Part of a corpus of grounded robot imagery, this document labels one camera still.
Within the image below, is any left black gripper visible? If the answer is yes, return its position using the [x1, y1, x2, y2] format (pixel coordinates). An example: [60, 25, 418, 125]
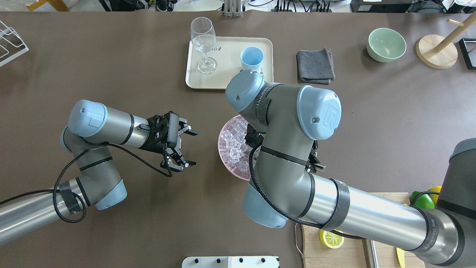
[138, 111, 198, 172]

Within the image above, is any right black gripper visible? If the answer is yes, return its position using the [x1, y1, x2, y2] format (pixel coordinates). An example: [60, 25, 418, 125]
[306, 141, 326, 173]

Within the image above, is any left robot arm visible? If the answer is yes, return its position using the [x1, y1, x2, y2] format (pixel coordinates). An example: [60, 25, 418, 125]
[0, 100, 197, 245]

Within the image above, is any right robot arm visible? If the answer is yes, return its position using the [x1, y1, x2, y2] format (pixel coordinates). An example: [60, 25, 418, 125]
[225, 70, 476, 268]

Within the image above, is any clear ice cubes pile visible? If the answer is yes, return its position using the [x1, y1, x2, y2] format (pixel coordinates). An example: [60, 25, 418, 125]
[219, 116, 261, 175]

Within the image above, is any light blue cup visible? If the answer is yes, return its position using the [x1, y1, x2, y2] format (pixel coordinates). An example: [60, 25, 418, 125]
[240, 47, 264, 72]

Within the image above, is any white cup rack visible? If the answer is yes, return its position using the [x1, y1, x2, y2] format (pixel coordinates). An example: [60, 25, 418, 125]
[0, 21, 29, 67]

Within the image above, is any pink bowl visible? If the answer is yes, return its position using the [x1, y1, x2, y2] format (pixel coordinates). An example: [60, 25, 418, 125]
[218, 114, 257, 182]

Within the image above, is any half lemon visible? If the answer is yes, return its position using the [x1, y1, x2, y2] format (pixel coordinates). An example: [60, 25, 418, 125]
[319, 230, 345, 249]

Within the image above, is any cream serving tray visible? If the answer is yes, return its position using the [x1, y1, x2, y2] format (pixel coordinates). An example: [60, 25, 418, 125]
[185, 36, 274, 89]

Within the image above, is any bamboo cutting board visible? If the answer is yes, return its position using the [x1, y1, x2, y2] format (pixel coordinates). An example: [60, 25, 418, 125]
[297, 192, 425, 268]

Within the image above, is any grey folded cloth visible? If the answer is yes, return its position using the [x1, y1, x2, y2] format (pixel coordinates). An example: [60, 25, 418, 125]
[296, 47, 335, 85]

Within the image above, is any clear wine glass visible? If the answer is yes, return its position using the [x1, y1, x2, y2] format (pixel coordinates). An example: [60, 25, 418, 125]
[190, 17, 218, 74]

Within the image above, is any green lime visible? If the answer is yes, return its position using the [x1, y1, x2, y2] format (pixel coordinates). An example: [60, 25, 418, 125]
[410, 191, 435, 209]

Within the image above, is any yellow plastic knife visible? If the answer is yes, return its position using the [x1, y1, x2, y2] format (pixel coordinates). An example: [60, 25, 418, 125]
[395, 248, 406, 268]

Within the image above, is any yellow lemon far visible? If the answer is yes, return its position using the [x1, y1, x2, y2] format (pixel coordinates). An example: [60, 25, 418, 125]
[427, 185, 442, 200]

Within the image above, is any green bowl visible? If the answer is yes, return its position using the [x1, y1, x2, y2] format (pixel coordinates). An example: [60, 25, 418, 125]
[367, 28, 407, 63]

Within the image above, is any wooden mug tree stand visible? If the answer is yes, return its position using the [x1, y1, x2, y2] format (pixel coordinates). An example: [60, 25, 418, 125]
[415, 13, 476, 70]

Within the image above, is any black framed tray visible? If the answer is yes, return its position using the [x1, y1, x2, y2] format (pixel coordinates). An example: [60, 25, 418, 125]
[458, 38, 476, 70]

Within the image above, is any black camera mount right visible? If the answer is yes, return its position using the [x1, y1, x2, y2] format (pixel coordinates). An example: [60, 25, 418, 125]
[245, 124, 266, 150]

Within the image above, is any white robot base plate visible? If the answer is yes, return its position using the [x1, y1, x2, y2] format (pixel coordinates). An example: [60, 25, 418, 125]
[181, 255, 280, 268]

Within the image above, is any aluminium frame post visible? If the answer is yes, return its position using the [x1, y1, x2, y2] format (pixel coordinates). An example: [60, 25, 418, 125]
[223, 0, 243, 17]

